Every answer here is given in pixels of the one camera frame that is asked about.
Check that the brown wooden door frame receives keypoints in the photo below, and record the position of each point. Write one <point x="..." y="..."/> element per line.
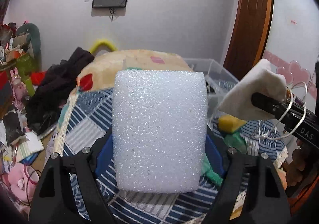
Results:
<point x="248" y="36"/>

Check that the yellow sponge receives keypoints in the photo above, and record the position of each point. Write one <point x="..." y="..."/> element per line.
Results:
<point x="230" y="124"/>

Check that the pink bunny toy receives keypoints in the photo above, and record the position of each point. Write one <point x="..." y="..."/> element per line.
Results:
<point x="19" y="89"/>

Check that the white foam block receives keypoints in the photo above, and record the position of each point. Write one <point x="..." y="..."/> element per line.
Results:
<point x="159" y="129"/>

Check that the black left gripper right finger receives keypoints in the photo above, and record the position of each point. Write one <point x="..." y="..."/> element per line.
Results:
<point x="265" y="200"/>

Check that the black clothing pile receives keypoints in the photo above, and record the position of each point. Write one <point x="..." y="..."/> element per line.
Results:
<point x="43" y="108"/>

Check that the blue white patterned tablecloth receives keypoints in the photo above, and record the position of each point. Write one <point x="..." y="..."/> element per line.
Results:
<point x="79" y="185"/>

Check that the clear plastic storage box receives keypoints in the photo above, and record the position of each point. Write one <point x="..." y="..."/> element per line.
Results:
<point x="219" y="82"/>

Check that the white drawstring cloth pouch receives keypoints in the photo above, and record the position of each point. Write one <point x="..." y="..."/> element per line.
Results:
<point x="261" y="80"/>

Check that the green knitted glove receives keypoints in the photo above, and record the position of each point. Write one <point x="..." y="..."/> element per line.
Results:
<point x="217" y="159"/>

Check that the red box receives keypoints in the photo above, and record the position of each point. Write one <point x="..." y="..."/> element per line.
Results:
<point x="37" y="77"/>

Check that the grey green plush pillow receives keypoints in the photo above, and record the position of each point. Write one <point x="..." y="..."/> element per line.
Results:
<point x="33" y="38"/>

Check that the green cardboard box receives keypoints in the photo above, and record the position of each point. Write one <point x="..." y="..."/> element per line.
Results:
<point x="27" y="65"/>

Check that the pink plush toy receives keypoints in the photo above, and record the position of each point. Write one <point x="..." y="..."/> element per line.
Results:
<point x="23" y="180"/>

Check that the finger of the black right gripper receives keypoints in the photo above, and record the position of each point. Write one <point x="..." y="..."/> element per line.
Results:
<point x="275" y="108"/>

